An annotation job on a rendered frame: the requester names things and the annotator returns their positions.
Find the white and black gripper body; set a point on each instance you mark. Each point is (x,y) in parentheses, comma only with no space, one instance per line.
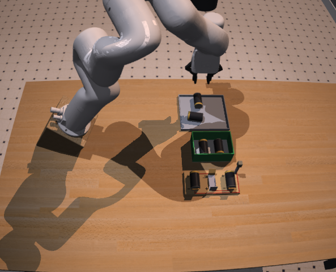
(204,64)

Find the black and orange battery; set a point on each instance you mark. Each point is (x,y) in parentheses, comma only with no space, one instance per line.
(194,179)
(230,179)
(218,146)
(195,116)
(203,146)
(197,100)

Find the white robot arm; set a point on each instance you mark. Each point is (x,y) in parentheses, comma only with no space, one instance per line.
(99,59)

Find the green open-top box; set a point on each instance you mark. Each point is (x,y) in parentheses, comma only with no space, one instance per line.
(210,136)

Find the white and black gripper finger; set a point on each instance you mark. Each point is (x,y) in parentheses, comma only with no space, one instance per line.
(188,68)
(209,76)

